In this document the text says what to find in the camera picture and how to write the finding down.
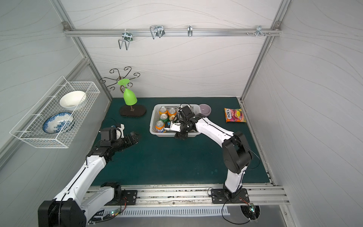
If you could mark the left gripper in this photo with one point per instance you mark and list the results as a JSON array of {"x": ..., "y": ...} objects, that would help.
[{"x": 129, "y": 139}]

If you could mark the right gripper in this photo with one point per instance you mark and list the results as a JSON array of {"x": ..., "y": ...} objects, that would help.
[{"x": 183, "y": 114}]

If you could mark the orange Fanta can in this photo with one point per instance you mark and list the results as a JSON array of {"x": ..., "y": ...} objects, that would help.
[{"x": 160, "y": 126}]

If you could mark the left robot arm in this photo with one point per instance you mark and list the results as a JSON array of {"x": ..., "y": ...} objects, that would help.
[{"x": 69, "y": 208}]

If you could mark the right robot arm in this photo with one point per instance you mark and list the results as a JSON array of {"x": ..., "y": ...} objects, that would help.
[{"x": 236, "y": 153}]

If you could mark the green gold-top can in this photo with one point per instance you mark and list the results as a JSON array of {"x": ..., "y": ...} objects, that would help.
[{"x": 172, "y": 117}]

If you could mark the orange can back middle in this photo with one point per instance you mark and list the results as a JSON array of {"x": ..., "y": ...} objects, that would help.
[{"x": 172, "y": 111}]

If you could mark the black metal cup stand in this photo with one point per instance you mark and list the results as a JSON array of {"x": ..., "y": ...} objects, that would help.
[{"x": 131, "y": 108}]

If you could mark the orange can back left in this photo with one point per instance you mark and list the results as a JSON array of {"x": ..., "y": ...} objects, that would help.
[{"x": 163, "y": 110}]

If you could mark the green plastic wine glass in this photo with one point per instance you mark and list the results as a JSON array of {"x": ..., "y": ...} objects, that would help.
[{"x": 128, "y": 95}]

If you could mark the Fox's candy bag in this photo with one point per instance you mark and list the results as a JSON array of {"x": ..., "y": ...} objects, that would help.
[{"x": 234, "y": 115}]

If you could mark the white bowl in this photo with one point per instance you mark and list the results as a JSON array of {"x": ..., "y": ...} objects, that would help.
[{"x": 73, "y": 101}]

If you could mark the blue patterned plate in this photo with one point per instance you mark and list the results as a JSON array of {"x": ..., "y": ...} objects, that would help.
[{"x": 58, "y": 122}]

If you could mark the metal hook far left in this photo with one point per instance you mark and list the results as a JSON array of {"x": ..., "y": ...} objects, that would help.
[{"x": 125, "y": 40}]

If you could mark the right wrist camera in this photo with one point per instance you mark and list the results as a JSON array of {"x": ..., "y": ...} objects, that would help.
[{"x": 173, "y": 127}]

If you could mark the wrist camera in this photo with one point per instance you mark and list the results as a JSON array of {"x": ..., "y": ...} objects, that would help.
[
  {"x": 112, "y": 133},
  {"x": 173, "y": 127}
]

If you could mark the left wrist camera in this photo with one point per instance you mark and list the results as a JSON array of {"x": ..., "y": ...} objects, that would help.
[{"x": 112, "y": 133}]

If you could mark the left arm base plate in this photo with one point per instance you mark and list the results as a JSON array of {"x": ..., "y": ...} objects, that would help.
[{"x": 129, "y": 197}]

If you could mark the white wire wall basket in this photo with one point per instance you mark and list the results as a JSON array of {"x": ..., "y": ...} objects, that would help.
[{"x": 29, "y": 128}]

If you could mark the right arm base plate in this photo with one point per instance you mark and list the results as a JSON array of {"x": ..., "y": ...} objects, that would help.
[{"x": 220, "y": 196}]

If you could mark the aluminium front rail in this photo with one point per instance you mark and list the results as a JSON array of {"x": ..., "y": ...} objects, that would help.
[{"x": 187, "y": 195}]

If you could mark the aluminium rail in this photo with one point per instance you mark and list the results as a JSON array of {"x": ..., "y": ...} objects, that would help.
[
  {"x": 187, "y": 195},
  {"x": 197, "y": 32}
]

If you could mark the aluminium top rail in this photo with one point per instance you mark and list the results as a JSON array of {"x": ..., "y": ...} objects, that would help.
[{"x": 197, "y": 32}]

